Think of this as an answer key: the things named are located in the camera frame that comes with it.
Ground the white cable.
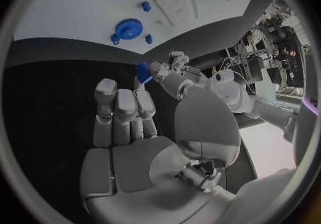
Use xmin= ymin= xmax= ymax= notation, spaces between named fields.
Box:
xmin=220 ymin=57 xmax=256 ymax=96

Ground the workshop desk with equipment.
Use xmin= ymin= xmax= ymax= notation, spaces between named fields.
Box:
xmin=226 ymin=0 xmax=310 ymax=88

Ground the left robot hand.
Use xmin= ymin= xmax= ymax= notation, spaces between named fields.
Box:
xmin=167 ymin=50 xmax=211 ymax=88

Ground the blue block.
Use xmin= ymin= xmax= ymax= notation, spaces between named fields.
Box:
xmin=134 ymin=61 xmax=154 ymax=84

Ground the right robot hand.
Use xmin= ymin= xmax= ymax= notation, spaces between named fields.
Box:
xmin=79 ymin=61 xmax=242 ymax=224

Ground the white task board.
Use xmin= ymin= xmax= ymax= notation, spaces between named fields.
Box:
xmin=12 ymin=0 xmax=261 ymax=55

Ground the blue gear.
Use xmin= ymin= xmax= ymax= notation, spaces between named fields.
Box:
xmin=115 ymin=18 xmax=144 ymax=40

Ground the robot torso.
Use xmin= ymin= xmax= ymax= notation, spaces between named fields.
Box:
xmin=292 ymin=53 xmax=320 ymax=168

